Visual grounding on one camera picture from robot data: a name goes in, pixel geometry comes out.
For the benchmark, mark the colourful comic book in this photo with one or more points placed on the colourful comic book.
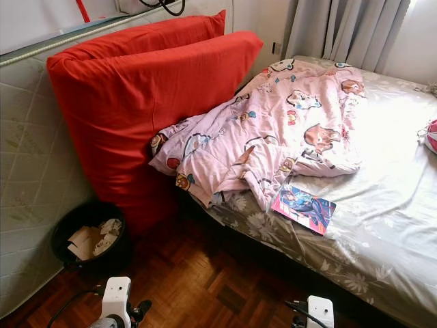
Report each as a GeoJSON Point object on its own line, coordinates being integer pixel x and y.
{"type": "Point", "coordinates": [304, 209]}

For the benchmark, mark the pink cartoon print blanket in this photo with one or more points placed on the pink cartoon print blanket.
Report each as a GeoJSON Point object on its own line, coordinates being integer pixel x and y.
{"type": "Point", "coordinates": [273, 130]}

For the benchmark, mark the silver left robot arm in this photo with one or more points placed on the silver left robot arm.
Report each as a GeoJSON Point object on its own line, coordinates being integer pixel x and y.
{"type": "Point", "coordinates": [104, 323]}

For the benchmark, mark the crumpled white tissue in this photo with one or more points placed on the crumpled white tissue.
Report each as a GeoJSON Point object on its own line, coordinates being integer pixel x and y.
{"type": "Point", "coordinates": [109, 229]}

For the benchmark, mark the brown cardboard piece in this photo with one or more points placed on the brown cardboard piece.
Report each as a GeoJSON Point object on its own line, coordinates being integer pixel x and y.
{"type": "Point", "coordinates": [82, 242]}

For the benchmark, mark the black waste bin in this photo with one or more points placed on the black waste bin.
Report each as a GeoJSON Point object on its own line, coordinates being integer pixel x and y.
{"type": "Point", "coordinates": [68, 220]}

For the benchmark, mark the large red cushion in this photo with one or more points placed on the large red cushion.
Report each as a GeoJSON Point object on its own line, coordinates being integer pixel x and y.
{"type": "Point", "coordinates": [157, 35]}
{"type": "Point", "coordinates": [119, 116]}

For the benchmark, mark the bed with grey floral sheet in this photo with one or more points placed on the bed with grey floral sheet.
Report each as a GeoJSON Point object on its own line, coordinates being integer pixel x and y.
{"type": "Point", "coordinates": [382, 205]}

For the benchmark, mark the grey curtain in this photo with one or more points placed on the grey curtain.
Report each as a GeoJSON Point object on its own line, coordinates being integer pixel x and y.
{"type": "Point", "coordinates": [348, 31]}

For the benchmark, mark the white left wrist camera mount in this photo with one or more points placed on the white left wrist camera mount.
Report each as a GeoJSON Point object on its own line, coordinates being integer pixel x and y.
{"type": "Point", "coordinates": [117, 297]}

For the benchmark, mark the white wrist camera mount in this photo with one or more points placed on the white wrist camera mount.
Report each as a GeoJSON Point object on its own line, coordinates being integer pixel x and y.
{"type": "Point", "coordinates": [117, 297]}
{"type": "Point", "coordinates": [321, 312]}

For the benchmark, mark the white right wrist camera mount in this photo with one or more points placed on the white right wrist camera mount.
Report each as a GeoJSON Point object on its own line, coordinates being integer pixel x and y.
{"type": "Point", "coordinates": [321, 312]}

